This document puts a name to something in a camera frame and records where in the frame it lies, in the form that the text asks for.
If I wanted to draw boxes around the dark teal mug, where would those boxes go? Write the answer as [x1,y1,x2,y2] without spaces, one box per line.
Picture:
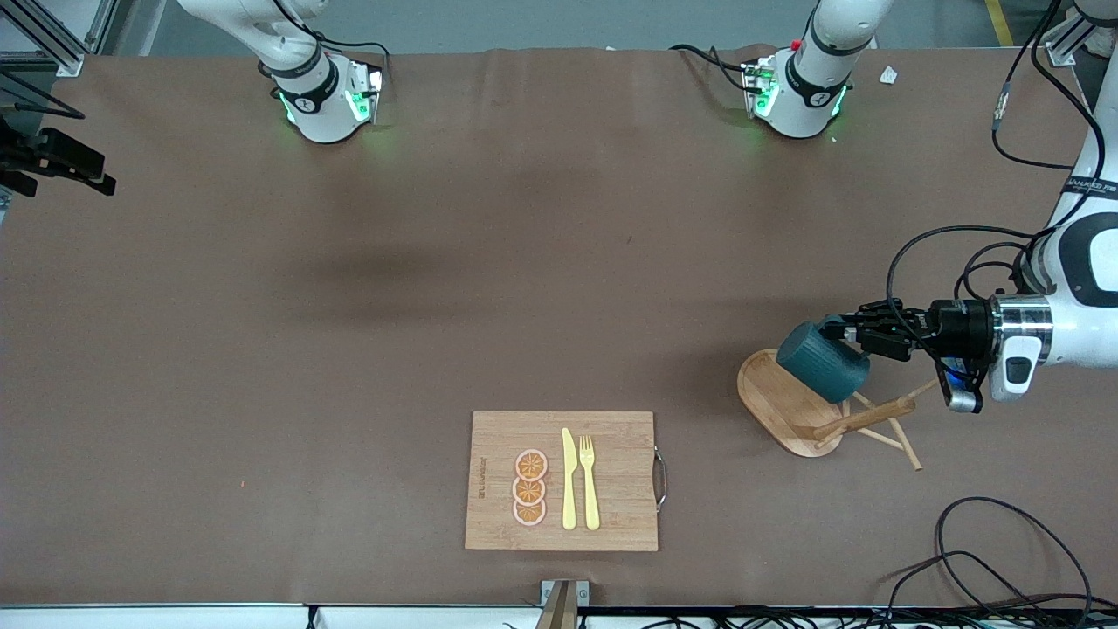
[776,319,873,404]

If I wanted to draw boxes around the wooden mug rack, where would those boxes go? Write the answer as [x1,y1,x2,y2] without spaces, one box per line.
[736,349,942,473]

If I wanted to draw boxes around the bamboo cutting board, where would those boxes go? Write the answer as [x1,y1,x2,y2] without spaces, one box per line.
[464,411,669,553]

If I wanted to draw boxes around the yellow plastic fork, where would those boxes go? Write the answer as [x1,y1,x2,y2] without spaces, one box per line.
[579,434,602,532]

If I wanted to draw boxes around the yellow plastic knife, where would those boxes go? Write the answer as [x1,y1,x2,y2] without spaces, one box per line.
[561,427,579,531]

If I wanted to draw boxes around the brown table mat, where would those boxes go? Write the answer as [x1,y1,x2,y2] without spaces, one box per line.
[0,45,1118,608]

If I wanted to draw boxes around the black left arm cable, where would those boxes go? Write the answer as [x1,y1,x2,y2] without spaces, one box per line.
[885,0,1106,337]

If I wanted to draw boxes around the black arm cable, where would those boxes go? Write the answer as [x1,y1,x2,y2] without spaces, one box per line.
[885,0,1106,337]
[0,73,86,121]

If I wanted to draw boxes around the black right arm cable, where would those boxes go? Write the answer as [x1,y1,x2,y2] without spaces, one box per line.
[0,73,86,121]

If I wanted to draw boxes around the aluminium frame profile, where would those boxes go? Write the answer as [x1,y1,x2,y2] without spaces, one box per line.
[1044,13,1093,68]
[0,0,119,78]

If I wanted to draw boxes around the looped black table cable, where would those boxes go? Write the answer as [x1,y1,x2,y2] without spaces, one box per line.
[935,495,1094,617]

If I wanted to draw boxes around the black right base cable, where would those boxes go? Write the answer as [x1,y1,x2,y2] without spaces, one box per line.
[301,33,391,88]

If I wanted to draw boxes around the black base cable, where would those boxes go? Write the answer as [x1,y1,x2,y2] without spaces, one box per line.
[301,33,391,88]
[671,44,754,93]

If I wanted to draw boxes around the black left base cable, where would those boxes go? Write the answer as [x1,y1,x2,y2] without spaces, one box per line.
[671,44,754,93]

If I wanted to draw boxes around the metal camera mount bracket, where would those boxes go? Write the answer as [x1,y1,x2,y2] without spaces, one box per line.
[535,578,591,629]

